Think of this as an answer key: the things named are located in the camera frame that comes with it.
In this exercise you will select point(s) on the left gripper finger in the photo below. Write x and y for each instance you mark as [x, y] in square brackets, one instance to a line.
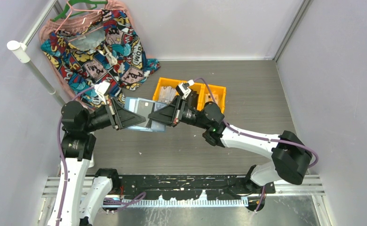
[122, 124]
[122, 113]

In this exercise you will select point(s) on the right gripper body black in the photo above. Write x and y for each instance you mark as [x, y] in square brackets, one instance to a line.
[190, 116]

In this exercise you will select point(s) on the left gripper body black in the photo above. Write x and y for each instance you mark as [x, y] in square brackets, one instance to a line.
[99, 119]

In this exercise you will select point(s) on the blue card holder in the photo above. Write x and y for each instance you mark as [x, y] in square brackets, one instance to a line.
[130, 104]

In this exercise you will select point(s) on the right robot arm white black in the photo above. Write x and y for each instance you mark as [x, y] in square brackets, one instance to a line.
[289, 158]

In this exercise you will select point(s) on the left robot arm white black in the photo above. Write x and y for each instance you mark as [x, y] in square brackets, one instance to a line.
[77, 145]

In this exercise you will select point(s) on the black cards stack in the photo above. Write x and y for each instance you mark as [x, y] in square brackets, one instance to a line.
[192, 99]

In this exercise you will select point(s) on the silver cards stack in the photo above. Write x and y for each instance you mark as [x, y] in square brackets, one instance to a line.
[166, 94]

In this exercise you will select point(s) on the tan cards stack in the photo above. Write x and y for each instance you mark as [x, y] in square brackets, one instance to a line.
[216, 98]

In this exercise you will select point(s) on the comic print shorts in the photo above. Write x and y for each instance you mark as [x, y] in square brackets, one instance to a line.
[108, 50]

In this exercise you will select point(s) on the pink garment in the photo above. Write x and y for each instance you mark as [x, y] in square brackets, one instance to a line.
[77, 24]

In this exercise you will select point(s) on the green hanger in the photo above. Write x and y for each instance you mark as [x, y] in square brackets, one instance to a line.
[76, 7]

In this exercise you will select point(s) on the pink hanger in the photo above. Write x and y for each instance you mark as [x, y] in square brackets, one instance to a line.
[83, 31]

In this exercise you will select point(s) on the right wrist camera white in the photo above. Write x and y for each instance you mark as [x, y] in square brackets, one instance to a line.
[184, 89]

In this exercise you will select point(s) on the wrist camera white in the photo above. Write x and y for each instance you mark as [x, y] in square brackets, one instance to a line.
[102, 90]
[184, 89]

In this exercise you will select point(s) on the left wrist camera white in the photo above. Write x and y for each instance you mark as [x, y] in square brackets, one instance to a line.
[102, 90]

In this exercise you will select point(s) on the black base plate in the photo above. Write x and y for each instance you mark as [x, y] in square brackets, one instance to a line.
[185, 187]

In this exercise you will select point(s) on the metal clothes rail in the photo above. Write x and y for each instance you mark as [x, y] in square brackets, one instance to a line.
[38, 92]

